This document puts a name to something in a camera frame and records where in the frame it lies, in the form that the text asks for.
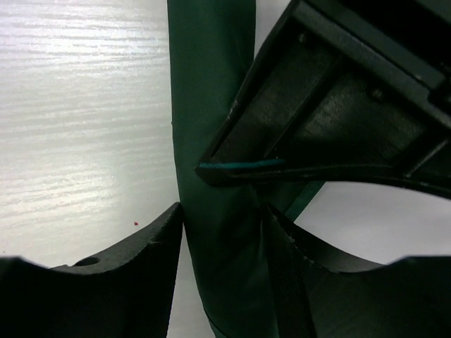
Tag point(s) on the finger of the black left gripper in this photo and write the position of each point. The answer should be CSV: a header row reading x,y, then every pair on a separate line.
x,y
292,67
437,185

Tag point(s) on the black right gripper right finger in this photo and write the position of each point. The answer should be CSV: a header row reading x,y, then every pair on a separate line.
x,y
322,291

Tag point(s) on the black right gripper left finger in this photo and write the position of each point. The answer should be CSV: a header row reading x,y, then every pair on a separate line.
x,y
125,290

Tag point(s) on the dark green cloth napkin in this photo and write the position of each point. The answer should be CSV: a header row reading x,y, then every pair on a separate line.
x,y
211,50

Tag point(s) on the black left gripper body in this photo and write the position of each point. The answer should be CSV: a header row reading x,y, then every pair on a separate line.
x,y
378,108

